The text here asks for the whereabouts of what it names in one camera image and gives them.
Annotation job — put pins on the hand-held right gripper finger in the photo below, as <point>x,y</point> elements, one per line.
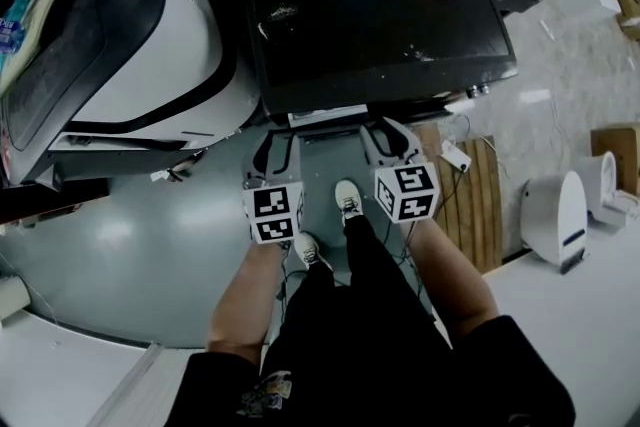
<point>377,152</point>
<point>402,140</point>

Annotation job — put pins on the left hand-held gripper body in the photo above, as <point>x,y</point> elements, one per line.
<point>272,210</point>

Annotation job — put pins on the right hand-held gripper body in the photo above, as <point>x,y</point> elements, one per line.
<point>407,192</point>

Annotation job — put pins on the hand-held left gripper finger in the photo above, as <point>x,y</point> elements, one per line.
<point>265,160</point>
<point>292,160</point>

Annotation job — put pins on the white detergent drawer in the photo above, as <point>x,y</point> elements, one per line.
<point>325,114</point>

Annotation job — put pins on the person's left forearm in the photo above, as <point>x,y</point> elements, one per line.
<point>245,300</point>

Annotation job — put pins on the person's right forearm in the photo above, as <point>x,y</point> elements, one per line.
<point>450,280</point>

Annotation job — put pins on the person's right white shoe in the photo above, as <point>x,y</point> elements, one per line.
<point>348,200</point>

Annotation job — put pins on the person's white shoe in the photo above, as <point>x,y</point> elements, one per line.
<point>348,200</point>
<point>311,251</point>

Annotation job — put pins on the white power strip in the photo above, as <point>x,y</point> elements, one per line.
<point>456,156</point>

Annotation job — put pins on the person's left white shoe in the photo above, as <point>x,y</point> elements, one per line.
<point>311,251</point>

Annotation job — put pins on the wooden pallet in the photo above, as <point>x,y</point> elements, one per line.
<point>472,215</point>

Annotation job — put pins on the black washing machine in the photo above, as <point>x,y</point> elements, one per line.
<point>370,35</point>

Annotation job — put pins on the person's black trousers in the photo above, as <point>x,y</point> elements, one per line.
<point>360,295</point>

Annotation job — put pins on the white black large appliance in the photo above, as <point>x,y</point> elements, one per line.
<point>150,45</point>

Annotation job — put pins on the person's black shirt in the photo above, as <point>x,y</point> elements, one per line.
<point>380,390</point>

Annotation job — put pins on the small cardboard box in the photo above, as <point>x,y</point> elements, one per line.
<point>627,10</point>
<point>617,140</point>

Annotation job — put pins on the pale cloth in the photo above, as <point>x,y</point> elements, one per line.
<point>47,15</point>

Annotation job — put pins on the white cylinder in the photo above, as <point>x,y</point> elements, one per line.
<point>12,300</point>

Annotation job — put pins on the clear water bottle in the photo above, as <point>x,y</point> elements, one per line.
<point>11,35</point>

